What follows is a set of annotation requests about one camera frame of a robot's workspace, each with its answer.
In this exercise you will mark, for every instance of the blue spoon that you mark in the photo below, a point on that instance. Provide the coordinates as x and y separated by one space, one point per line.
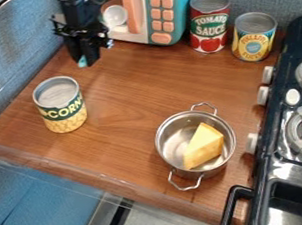
82 63

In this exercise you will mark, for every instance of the yellow toy cheese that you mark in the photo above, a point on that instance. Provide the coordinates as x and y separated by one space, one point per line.
202 146

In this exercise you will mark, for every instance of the silver pot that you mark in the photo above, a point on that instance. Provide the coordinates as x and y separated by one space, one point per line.
172 142

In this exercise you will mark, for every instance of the yellow corn can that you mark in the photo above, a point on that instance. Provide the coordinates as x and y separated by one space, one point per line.
62 109

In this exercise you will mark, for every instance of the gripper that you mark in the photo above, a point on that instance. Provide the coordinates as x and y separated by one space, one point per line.
83 30

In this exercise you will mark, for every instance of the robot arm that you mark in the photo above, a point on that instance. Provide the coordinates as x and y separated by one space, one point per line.
78 6

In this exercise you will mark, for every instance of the toy microwave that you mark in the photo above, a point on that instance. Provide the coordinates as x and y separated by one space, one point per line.
166 12

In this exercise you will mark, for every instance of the toy stove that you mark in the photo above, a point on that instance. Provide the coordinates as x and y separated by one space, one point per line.
296 157

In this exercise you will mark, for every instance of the yellow pineapple can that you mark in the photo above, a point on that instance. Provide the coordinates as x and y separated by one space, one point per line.
253 39

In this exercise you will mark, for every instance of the red tomato sauce can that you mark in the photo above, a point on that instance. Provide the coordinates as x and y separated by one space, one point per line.
209 25

